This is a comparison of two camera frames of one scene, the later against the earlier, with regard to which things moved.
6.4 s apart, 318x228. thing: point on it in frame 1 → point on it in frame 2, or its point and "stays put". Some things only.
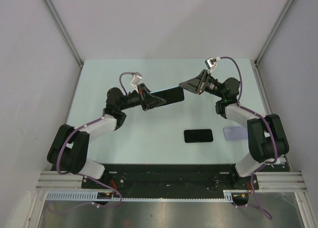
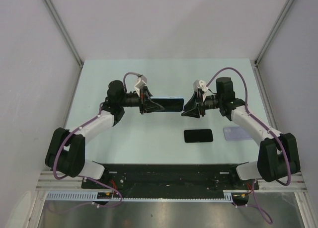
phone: x=193 y=136 stays put
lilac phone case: x=232 y=133 stays put
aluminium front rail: x=277 y=182 stays put
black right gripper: x=198 y=84 → x=196 y=107
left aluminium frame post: x=51 y=9 stays put
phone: x=171 y=95 → x=170 y=104
